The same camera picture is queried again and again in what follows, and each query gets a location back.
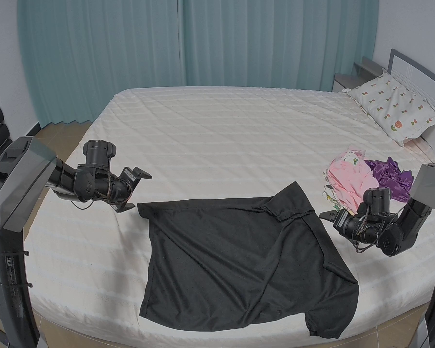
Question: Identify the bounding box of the pink garment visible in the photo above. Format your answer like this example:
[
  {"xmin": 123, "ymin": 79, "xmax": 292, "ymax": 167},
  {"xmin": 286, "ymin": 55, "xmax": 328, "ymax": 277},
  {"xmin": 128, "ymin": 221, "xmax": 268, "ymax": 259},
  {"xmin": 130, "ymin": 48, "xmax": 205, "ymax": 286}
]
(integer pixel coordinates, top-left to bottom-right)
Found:
[{"xmin": 328, "ymin": 150, "xmax": 379, "ymax": 211}]

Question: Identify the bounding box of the purple garment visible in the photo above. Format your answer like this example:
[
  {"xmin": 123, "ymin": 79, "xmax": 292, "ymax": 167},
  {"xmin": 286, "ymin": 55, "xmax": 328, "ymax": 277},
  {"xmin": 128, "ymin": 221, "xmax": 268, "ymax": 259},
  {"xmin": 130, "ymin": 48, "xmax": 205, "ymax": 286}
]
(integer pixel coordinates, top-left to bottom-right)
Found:
[{"xmin": 364, "ymin": 157, "xmax": 414, "ymax": 202}]

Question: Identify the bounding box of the bed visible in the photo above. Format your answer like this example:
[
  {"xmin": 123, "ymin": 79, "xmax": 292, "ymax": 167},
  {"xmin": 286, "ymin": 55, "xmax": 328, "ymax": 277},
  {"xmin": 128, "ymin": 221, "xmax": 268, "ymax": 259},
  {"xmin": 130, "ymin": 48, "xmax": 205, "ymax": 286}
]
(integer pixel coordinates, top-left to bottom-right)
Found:
[{"xmin": 22, "ymin": 48, "xmax": 435, "ymax": 341}]

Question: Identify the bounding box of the grey bedside table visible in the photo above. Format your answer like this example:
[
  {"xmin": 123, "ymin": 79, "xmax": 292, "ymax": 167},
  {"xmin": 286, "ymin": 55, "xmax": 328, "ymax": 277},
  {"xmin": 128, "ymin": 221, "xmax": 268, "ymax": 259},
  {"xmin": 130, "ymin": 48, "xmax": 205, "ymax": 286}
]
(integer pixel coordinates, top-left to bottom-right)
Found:
[{"xmin": 333, "ymin": 57, "xmax": 385, "ymax": 93}]

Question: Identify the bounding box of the black T-shirt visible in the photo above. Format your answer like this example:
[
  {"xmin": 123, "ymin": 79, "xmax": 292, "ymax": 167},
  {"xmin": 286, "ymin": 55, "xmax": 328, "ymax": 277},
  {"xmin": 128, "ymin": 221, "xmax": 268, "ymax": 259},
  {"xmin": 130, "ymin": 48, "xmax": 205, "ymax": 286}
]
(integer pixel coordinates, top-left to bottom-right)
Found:
[{"xmin": 137, "ymin": 181, "xmax": 360, "ymax": 340}]

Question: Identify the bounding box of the blue-green curtain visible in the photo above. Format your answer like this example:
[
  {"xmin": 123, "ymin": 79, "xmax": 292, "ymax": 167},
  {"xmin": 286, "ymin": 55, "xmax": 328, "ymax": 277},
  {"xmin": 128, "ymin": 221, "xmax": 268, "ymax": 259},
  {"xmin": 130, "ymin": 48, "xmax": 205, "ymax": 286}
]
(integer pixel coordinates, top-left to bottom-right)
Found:
[
  {"xmin": 17, "ymin": 0, "xmax": 185, "ymax": 128},
  {"xmin": 182, "ymin": 0, "xmax": 381, "ymax": 93}
]

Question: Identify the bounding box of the white printed garment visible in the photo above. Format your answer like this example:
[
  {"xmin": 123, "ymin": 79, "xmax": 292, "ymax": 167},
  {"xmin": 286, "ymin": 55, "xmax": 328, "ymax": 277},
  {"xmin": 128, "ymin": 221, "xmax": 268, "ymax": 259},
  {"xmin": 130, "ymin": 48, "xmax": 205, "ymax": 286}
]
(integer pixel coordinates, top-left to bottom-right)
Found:
[{"xmin": 323, "ymin": 167, "xmax": 354, "ymax": 210}]

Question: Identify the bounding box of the white printed pillow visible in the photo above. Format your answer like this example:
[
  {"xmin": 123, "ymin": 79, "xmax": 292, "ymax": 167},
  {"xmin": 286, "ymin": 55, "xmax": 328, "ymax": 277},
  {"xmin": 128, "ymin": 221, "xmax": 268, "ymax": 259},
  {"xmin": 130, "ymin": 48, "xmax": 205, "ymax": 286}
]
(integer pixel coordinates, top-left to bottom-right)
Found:
[{"xmin": 342, "ymin": 69, "xmax": 435, "ymax": 147}]

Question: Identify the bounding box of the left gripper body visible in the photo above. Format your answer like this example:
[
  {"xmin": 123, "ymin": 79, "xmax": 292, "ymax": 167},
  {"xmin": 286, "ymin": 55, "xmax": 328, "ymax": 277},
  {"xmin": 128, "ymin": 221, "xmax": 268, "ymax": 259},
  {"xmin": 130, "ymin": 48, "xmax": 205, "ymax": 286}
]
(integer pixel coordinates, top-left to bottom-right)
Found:
[{"xmin": 110, "ymin": 166, "xmax": 138, "ymax": 212}]

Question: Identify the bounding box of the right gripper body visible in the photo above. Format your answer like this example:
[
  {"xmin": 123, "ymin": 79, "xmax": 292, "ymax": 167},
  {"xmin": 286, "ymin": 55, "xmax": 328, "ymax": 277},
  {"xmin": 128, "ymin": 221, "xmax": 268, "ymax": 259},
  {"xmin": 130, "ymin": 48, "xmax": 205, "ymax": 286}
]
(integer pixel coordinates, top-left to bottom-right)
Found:
[{"xmin": 332, "ymin": 209, "xmax": 361, "ymax": 238}]

